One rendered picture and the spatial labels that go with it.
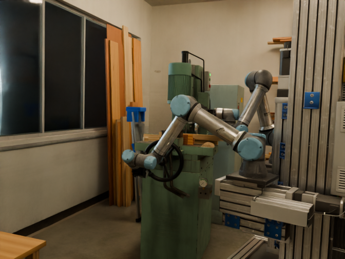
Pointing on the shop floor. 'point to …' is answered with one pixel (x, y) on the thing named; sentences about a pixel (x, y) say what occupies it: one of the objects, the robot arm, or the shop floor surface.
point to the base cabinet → (175, 217)
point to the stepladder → (137, 127)
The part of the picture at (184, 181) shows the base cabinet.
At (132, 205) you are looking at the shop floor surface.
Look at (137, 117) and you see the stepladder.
